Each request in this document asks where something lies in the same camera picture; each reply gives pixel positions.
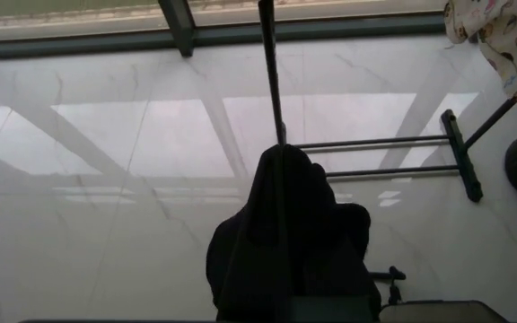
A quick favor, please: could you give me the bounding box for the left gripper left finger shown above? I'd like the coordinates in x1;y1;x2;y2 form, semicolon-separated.
215;144;287;321

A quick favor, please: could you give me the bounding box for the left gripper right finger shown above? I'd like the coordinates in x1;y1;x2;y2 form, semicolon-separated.
284;144;383;321

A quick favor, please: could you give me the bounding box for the black garment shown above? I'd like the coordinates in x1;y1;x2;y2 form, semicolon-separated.
205;143;383;322

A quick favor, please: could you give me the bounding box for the cream printed garment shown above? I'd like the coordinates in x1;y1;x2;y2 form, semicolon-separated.
443;0;517;107

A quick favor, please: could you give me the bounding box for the black clothes rack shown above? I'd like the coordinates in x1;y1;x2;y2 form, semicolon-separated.
257;0;517;204

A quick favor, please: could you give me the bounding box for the window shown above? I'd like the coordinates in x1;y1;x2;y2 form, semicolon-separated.
0;0;448;62

